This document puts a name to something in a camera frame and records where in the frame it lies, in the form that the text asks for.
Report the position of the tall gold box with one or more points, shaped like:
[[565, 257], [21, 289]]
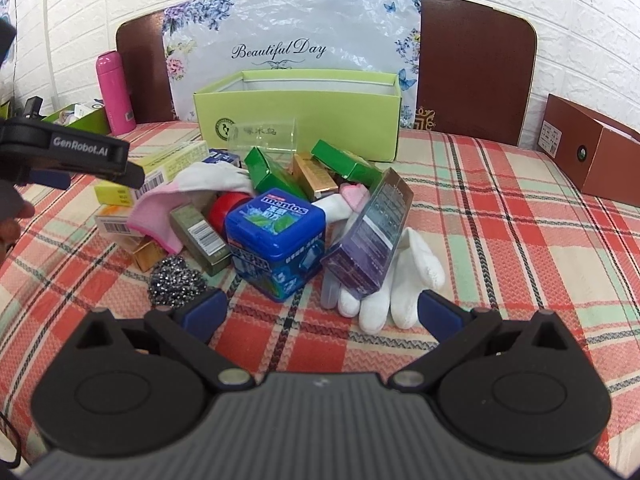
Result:
[[312, 175]]

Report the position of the olive green box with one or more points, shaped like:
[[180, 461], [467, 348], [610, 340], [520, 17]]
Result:
[[200, 237]]

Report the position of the red tape roll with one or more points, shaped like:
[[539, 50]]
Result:
[[225, 210]]

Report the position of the purple box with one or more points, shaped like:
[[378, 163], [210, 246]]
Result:
[[370, 235]]

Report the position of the small black object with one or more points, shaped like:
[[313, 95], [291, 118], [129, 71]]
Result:
[[32, 107]]

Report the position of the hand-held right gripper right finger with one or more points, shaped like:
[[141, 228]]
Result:
[[440, 312]]

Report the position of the plaid bedsheet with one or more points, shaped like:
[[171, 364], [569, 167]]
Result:
[[500, 260]]

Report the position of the person's left hand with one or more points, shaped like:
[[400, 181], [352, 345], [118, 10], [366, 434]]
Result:
[[12, 205]]

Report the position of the small yellow box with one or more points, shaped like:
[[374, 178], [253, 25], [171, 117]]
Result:
[[114, 194]]

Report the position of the open green cardboard box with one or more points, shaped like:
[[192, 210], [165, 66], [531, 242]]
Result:
[[87, 122]]

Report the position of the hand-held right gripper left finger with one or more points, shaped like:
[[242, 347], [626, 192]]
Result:
[[205, 310]]

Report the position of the blue tissue pack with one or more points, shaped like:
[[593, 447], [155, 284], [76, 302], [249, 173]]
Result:
[[275, 240]]

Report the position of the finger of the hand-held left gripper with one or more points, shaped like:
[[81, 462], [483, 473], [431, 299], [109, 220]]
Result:
[[50, 179], [134, 174]]

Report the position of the steel wool scourer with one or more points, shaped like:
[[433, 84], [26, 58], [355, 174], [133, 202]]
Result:
[[177, 280]]

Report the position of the blue and white medicine box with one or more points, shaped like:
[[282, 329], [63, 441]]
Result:
[[223, 156]]

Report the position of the white glove with pink cuff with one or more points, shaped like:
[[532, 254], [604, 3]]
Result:
[[410, 270], [155, 210]]

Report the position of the white and orange box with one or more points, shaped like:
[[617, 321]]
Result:
[[112, 221]]

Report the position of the yellow-green medicine box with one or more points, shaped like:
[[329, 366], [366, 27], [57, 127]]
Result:
[[170, 157]]

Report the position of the brown cardboard box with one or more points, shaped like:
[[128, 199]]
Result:
[[600, 165]]

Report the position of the small gold box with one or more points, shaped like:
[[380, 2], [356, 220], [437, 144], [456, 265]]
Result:
[[146, 256]]

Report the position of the light green storage box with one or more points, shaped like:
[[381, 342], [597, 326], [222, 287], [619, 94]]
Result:
[[340, 115]]

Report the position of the pink thermos bottle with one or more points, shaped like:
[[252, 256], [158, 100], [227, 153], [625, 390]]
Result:
[[116, 90]]

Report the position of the floral plastic package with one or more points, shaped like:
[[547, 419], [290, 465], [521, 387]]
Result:
[[300, 25]]

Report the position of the brown wooden headboard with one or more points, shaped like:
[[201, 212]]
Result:
[[475, 60]]

